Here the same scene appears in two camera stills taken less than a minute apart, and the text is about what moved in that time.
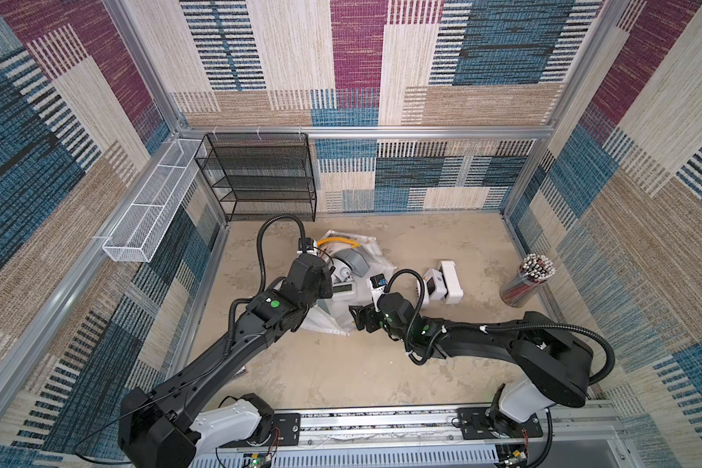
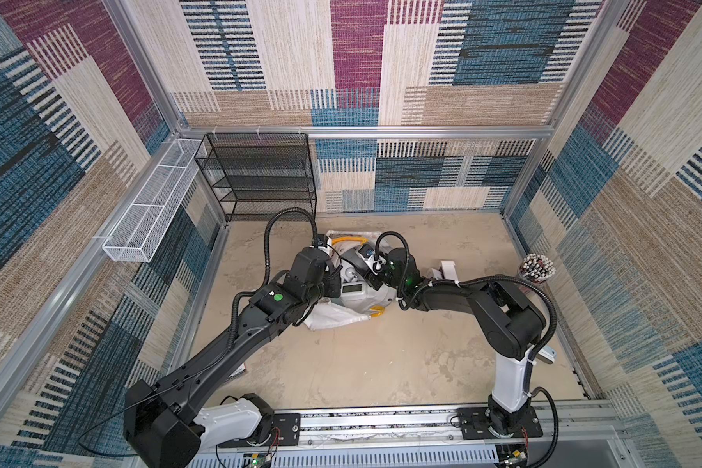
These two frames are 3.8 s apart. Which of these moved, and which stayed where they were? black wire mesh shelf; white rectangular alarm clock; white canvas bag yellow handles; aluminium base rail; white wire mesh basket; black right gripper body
Moved: black right gripper body; white canvas bag yellow handles
Stayed: white rectangular alarm clock; aluminium base rail; black wire mesh shelf; white wire mesh basket
